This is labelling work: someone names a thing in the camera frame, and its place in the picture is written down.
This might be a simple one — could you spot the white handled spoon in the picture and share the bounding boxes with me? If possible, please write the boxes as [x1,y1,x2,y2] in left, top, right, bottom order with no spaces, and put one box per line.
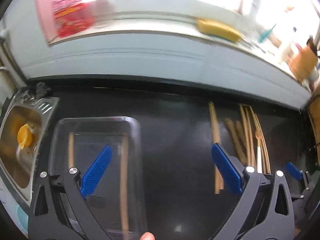
[255,129,263,173]

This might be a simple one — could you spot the stainless steel sink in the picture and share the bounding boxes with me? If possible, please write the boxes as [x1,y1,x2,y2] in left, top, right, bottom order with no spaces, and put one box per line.
[1,92,59,207]

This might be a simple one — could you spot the yellow sponge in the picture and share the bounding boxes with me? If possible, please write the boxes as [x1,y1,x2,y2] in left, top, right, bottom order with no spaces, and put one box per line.
[196,19,242,43]

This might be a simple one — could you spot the wooden spoon left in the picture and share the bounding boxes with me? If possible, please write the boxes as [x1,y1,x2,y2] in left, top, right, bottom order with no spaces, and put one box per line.
[225,118,248,164]

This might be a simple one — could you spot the operator hand thumb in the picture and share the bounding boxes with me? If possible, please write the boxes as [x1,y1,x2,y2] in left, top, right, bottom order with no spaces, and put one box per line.
[139,232,155,240]

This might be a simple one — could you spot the wooden chopstick in pile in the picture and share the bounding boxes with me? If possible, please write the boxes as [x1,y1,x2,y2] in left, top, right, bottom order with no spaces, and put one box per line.
[240,105,253,166]
[244,106,256,168]

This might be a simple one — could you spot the orange sink strainer plug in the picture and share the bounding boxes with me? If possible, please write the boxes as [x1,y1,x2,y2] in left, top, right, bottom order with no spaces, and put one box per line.
[17,124,33,150]

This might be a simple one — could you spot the pale single chopstick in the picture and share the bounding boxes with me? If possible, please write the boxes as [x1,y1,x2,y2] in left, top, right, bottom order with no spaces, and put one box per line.
[119,135,129,239]

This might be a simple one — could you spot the clear plastic container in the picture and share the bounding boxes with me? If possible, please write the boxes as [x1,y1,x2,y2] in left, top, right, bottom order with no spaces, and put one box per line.
[48,116,147,239]

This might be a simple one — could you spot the red printed package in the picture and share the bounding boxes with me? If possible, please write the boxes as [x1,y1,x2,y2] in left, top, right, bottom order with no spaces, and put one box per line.
[34,0,95,43]

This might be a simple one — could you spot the teal bowl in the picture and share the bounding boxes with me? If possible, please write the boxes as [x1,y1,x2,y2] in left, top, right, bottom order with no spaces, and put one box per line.
[16,205,29,238]

